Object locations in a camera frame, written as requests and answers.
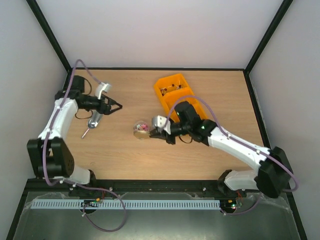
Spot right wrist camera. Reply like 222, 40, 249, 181
151, 115, 171, 129

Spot yellow star candy bin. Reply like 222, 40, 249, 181
191, 101, 208, 120

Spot grey slotted cable duct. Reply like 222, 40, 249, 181
30, 199, 221, 210

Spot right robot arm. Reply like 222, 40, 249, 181
150, 101, 293, 199

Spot metal scoop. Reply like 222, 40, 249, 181
81, 111, 103, 139

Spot clear glass jar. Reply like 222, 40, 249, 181
133, 120, 150, 134

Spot gold jar lid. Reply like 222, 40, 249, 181
133, 130, 150, 140

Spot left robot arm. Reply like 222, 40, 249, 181
27, 75, 123, 186

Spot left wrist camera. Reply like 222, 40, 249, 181
94, 82, 112, 100

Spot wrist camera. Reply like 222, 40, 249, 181
94, 82, 112, 100
151, 115, 171, 129

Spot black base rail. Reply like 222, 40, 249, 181
24, 177, 291, 198

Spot yellow lollipop bin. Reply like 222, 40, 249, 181
153, 73, 189, 97

